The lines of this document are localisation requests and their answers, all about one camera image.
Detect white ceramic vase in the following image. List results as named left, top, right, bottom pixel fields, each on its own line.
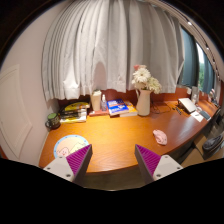
left=136, top=90, right=151, bottom=116

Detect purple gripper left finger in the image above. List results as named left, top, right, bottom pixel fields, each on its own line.
left=44, top=144, right=92, bottom=183

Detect green lidded dark mug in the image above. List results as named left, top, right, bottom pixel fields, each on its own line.
left=45, top=113, right=61, bottom=130

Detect pink computer mouse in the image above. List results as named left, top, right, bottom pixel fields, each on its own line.
left=153, top=129, right=167, bottom=145

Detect small clear spray bottle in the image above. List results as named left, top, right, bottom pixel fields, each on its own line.
left=101, top=94, right=107, bottom=111

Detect beige tissue pack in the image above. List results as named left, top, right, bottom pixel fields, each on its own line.
left=91, top=90, right=102, bottom=111

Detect yellow book under blue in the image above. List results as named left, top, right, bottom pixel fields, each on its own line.
left=121, top=101, right=138, bottom=117

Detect white paper on desk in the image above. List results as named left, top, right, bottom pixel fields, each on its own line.
left=190, top=111, right=204, bottom=122

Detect white and pink flowers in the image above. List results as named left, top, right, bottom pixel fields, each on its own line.
left=132, top=65, right=162, bottom=94

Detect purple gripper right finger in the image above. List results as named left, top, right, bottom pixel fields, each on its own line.
left=135, top=144, right=182, bottom=184

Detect black office chair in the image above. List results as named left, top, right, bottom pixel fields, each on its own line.
left=202, top=134, right=223, bottom=159

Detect stack of yellow black books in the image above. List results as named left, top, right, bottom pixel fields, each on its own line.
left=59, top=102, right=90, bottom=124

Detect black glasses on desk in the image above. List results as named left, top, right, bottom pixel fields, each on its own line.
left=151, top=102, right=171, bottom=114

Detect white curtain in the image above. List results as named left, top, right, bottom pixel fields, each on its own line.
left=42, top=0, right=184, bottom=100

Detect round cartoon mouse pad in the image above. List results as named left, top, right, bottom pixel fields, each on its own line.
left=53, top=135, right=88, bottom=158

